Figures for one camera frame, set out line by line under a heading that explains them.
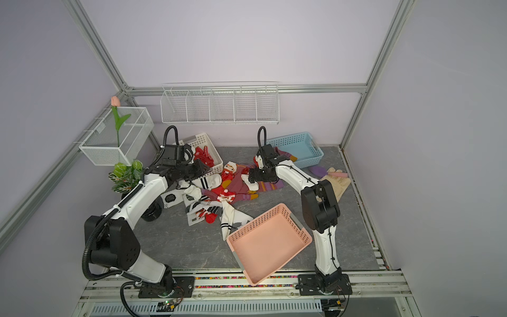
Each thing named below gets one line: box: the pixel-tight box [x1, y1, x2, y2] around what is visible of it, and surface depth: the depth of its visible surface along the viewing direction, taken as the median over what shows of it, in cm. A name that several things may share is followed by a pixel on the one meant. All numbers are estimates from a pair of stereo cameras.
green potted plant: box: [108, 159, 144, 201], surface depth 78 cm
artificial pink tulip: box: [110, 95, 132, 148], surface depth 85 cm
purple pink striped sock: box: [226, 164, 285, 204], surface depth 102 cm
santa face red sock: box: [221, 161, 237, 190], surface depth 107 cm
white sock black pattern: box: [184, 200, 223, 227], surface depth 91 cm
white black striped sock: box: [176, 173, 223, 191], surface depth 103 cm
